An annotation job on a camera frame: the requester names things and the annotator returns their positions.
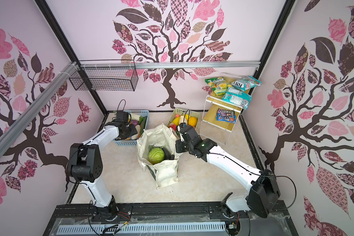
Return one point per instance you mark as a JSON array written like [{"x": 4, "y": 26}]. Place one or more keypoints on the orange fruit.
[{"x": 192, "y": 121}]

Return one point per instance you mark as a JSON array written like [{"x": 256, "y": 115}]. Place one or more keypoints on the green cabbage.
[{"x": 155, "y": 156}]

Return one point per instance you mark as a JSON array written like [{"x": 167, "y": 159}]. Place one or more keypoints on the blue candy bag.
[{"x": 224, "y": 115}]

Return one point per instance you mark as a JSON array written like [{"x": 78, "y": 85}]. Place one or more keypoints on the aluminium frame rail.
[{"x": 15, "y": 130}]

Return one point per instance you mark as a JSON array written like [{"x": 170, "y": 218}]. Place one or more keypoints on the green yellow snack bag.
[{"x": 218, "y": 85}]

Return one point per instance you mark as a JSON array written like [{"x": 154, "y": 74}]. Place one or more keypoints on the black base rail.
[{"x": 243, "y": 223}]

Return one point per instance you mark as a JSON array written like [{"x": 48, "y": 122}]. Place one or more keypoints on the white daikon radish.
[{"x": 138, "y": 129}]

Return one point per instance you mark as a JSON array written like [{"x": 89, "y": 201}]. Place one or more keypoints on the blue plastic vegetable basket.
[{"x": 136, "y": 115}]

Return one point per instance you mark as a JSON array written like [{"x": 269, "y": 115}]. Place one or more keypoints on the white cable duct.
[{"x": 144, "y": 229}]

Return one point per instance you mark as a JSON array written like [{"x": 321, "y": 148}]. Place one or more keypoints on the teal white snack bag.
[{"x": 246, "y": 83}]

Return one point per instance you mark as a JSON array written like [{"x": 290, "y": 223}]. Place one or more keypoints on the green cucumber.
[{"x": 142, "y": 124}]

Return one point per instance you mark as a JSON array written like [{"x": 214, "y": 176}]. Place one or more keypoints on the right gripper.
[{"x": 179, "y": 149}]

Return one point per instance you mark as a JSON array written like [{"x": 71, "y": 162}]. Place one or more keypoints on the white wooden shelf rack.
[{"x": 224, "y": 104}]

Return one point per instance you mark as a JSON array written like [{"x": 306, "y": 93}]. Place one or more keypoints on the red apple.
[{"x": 173, "y": 126}]

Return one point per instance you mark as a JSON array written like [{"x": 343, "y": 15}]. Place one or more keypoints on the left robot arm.
[{"x": 85, "y": 163}]

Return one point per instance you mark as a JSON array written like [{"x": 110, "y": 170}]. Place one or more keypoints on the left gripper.
[{"x": 133, "y": 131}]

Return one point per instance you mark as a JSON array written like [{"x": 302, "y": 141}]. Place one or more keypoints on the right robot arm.
[{"x": 260, "y": 190}]

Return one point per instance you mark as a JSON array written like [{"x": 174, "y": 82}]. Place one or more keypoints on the green plastic fruit basket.
[{"x": 184, "y": 115}]

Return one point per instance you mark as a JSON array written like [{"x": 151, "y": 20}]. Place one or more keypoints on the cream canvas grocery bag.
[{"x": 164, "y": 173}]

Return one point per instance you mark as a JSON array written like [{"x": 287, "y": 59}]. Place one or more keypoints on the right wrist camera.
[{"x": 182, "y": 132}]

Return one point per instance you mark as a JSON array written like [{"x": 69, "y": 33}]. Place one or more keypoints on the black wire wall basket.
[{"x": 105, "y": 75}]

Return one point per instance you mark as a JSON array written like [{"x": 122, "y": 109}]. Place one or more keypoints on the dark purple eggplant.
[{"x": 167, "y": 154}]

